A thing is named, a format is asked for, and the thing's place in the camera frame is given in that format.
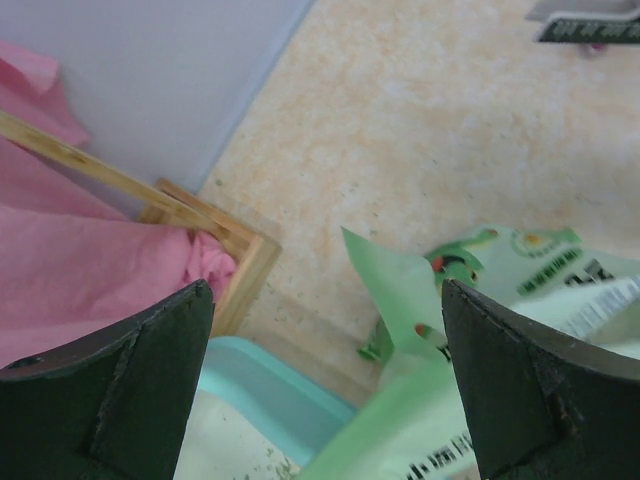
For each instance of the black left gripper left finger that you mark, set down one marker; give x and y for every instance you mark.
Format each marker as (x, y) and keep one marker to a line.
(113, 404)

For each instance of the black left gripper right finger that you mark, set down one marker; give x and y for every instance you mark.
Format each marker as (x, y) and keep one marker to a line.
(540, 404)

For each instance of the green cat litter bag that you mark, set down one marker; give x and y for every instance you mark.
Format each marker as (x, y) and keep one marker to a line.
(415, 427)

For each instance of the grey plastic bag clip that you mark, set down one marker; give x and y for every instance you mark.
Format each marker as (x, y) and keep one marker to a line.
(589, 22)

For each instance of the teal plastic litter box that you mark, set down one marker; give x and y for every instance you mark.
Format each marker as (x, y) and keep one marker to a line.
(256, 417)

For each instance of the pink t-shirt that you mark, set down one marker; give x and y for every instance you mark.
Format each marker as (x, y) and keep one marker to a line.
(71, 264)

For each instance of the wooden clothes rack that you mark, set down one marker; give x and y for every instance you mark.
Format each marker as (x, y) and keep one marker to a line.
(255, 253)

